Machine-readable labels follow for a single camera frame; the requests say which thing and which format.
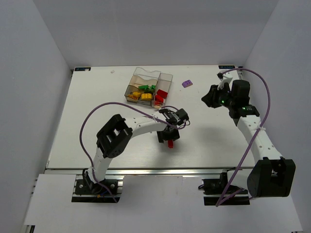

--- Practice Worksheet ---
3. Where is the red 2x4 lego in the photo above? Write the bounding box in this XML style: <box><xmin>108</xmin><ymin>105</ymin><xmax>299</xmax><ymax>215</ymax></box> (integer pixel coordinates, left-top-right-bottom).
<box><xmin>168</xmin><ymin>140</ymin><xmax>173</xmax><ymax>149</ymax></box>

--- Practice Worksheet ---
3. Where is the purple sloped lego brick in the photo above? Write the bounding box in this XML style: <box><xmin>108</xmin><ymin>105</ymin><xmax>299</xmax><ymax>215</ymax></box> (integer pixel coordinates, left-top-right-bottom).
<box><xmin>182</xmin><ymin>80</ymin><xmax>193</xmax><ymax>88</ymax></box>

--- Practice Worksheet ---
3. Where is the red 2x2 lego brick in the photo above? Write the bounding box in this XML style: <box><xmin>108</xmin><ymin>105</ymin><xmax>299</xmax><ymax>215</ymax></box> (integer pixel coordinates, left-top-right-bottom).
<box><xmin>155</xmin><ymin>95</ymin><xmax>164</xmax><ymax>103</ymax></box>

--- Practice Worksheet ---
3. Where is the red curved lego brick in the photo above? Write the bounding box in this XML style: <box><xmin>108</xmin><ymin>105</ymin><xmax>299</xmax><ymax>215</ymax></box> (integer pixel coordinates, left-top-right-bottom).
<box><xmin>157</xmin><ymin>89</ymin><xmax>168</xmax><ymax>99</ymax></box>

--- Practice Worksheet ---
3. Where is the yellow rounded lego brick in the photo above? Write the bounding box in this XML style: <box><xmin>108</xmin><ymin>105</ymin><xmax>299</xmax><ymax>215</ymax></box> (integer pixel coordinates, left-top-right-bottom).
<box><xmin>140</xmin><ymin>93</ymin><xmax>152</xmax><ymax>101</ymax></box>

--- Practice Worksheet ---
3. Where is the yellow upside-down lego brick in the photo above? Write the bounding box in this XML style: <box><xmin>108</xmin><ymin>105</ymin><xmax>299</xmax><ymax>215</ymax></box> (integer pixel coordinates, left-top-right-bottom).
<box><xmin>128</xmin><ymin>95</ymin><xmax>138</xmax><ymax>100</ymax></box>

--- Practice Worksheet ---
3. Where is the yellow 2x4 lego brick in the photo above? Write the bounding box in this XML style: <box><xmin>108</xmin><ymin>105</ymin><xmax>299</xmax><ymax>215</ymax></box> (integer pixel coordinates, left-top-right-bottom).
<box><xmin>132</xmin><ymin>92</ymin><xmax>141</xmax><ymax>98</ymax></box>

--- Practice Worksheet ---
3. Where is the green 2x2 lego brick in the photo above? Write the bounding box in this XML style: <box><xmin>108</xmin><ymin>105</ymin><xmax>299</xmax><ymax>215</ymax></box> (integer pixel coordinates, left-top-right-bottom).
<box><xmin>138</xmin><ymin>85</ymin><xmax>149</xmax><ymax>90</ymax></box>

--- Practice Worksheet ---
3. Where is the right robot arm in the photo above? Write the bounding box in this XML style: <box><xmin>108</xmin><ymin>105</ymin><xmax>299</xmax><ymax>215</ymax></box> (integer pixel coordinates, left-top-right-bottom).
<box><xmin>202</xmin><ymin>80</ymin><xmax>296</xmax><ymax>198</ymax></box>

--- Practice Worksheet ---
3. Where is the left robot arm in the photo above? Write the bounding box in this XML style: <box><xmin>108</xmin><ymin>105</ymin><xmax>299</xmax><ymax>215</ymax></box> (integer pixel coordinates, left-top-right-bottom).
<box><xmin>86</xmin><ymin>108</ymin><xmax>189</xmax><ymax>185</ymax></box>

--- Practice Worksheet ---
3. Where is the dark label sticker right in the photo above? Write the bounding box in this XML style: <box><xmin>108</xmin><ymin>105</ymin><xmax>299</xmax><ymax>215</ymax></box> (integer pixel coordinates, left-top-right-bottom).
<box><xmin>218</xmin><ymin>65</ymin><xmax>235</xmax><ymax>70</ymax></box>

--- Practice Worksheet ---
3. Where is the dark label sticker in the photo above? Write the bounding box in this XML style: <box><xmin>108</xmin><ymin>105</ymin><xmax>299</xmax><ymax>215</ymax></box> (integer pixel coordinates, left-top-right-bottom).
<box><xmin>218</xmin><ymin>65</ymin><xmax>235</xmax><ymax>70</ymax></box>
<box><xmin>74</xmin><ymin>67</ymin><xmax>91</xmax><ymax>72</ymax></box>

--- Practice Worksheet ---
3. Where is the clear long drawer box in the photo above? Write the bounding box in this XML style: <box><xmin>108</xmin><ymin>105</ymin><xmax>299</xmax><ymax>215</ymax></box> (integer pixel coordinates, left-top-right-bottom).
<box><xmin>151</xmin><ymin>73</ymin><xmax>173</xmax><ymax>109</ymax></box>

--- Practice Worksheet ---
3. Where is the clear stepped organizer tray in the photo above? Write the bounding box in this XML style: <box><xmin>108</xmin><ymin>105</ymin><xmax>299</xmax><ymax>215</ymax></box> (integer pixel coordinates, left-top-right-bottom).
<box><xmin>124</xmin><ymin>67</ymin><xmax>160</xmax><ymax>106</ymax></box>

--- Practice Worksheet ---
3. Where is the dark label sticker left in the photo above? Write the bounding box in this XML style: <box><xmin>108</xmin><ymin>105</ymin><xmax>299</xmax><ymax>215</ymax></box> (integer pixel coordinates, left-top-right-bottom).
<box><xmin>74</xmin><ymin>67</ymin><xmax>91</xmax><ymax>72</ymax></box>

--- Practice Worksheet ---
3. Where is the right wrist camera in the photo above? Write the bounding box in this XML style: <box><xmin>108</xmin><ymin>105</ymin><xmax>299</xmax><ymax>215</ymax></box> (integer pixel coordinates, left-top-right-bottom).
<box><xmin>217</xmin><ymin>71</ymin><xmax>233</xmax><ymax>90</ymax></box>

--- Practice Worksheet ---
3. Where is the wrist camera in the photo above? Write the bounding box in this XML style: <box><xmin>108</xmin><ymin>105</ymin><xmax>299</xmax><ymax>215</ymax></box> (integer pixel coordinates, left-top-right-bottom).
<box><xmin>159</xmin><ymin>108</ymin><xmax>189</xmax><ymax>126</ymax></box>
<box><xmin>217</xmin><ymin>71</ymin><xmax>233</xmax><ymax>90</ymax></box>

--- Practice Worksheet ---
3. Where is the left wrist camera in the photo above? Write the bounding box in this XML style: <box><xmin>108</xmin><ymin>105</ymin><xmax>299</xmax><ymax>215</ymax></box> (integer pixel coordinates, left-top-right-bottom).
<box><xmin>159</xmin><ymin>108</ymin><xmax>189</xmax><ymax>126</ymax></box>

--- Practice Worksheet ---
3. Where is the aluminium right side rail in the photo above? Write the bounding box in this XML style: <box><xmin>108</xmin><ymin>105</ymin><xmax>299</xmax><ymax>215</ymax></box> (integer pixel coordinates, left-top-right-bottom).
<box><xmin>237</xmin><ymin>67</ymin><xmax>243</xmax><ymax>80</ymax></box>

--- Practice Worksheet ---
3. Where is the aluminium rail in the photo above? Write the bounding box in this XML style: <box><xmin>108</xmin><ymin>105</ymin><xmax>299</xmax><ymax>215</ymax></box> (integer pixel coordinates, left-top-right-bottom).
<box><xmin>45</xmin><ymin>167</ymin><xmax>256</xmax><ymax>176</ymax></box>
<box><xmin>237</xmin><ymin>67</ymin><xmax>243</xmax><ymax>80</ymax></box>

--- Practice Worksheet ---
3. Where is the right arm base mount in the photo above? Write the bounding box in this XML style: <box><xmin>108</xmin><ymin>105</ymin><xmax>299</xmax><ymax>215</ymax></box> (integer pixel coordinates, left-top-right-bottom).
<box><xmin>198</xmin><ymin>172</ymin><xmax>250</xmax><ymax>206</ymax></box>

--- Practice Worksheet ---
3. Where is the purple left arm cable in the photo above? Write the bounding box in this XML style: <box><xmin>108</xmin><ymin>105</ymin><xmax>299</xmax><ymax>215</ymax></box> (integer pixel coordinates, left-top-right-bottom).
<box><xmin>80</xmin><ymin>101</ymin><xmax>191</xmax><ymax>203</ymax></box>

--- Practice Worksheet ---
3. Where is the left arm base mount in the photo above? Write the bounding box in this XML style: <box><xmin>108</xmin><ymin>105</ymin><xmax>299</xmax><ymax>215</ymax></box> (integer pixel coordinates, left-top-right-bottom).
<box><xmin>71</xmin><ymin>168</ymin><xmax>123</xmax><ymax>203</ymax></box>

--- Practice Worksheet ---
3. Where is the aluminium front rail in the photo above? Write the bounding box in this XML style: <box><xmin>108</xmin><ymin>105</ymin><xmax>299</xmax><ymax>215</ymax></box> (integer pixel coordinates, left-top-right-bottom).
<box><xmin>45</xmin><ymin>167</ymin><xmax>256</xmax><ymax>176</ymax></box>

